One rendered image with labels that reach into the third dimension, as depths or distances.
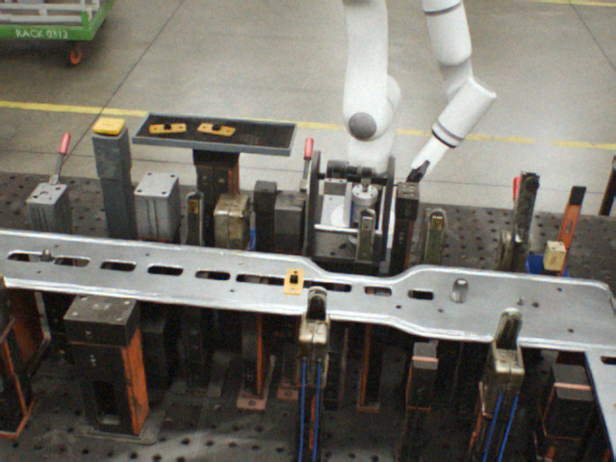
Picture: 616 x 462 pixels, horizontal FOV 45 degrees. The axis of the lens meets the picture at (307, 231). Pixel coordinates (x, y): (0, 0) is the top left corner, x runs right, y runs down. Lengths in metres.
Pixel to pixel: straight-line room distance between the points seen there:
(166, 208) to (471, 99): 0.76
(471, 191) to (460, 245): 1.70
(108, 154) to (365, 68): 0.65
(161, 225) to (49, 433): 0.50
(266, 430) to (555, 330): 0.64
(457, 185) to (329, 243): 2.29
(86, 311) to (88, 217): 0.91
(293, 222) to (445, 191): 2.30
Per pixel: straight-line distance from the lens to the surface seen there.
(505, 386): 1.39
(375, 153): 1.96
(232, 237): 1.66
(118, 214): 1.95
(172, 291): 1.55
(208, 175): 1.80
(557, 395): 1.45
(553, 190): 4.09
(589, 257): 2.33
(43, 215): 1.79
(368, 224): 1.61
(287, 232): 1.68
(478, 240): 2.31
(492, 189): 3.99
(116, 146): 1.84
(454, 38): 1.79
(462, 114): 1.86
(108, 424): 1.66
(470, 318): 1.52
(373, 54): 1.83
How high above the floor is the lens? 1.96
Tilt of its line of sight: 34 degrees down
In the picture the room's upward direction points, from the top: 2 degrees clockwise
